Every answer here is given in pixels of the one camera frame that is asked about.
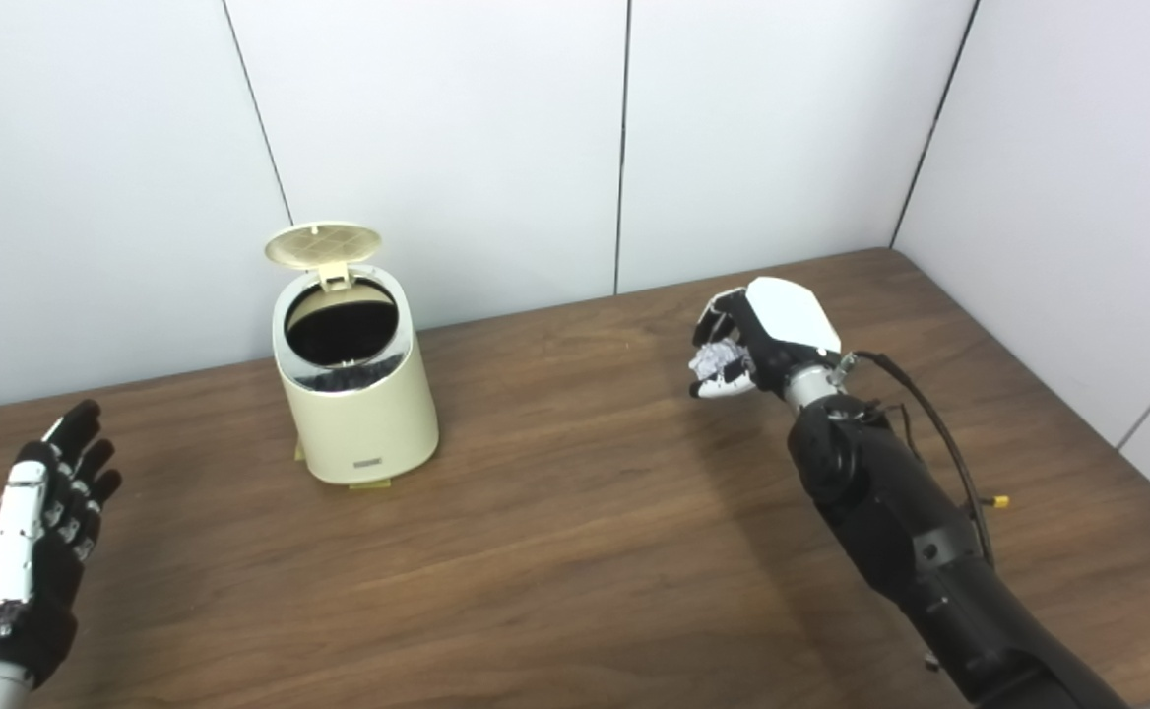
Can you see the round cream bin lid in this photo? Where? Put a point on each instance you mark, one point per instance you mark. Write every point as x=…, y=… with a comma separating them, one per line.
x=324, y=243

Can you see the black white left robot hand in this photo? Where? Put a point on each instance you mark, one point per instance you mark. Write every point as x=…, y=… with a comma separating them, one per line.
x=33, y=571

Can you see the cream-colored trash bin body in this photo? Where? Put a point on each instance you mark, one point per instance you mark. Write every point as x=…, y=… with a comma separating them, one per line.
x=368, y=423

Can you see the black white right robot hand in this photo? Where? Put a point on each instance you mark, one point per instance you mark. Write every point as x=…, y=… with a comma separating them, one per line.
x=787, y=315

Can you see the white paper ball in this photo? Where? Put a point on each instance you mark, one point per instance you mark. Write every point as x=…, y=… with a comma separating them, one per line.
x=718, y=357

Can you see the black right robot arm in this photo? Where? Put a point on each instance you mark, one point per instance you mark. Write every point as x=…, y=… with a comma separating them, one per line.
x=890, y=492

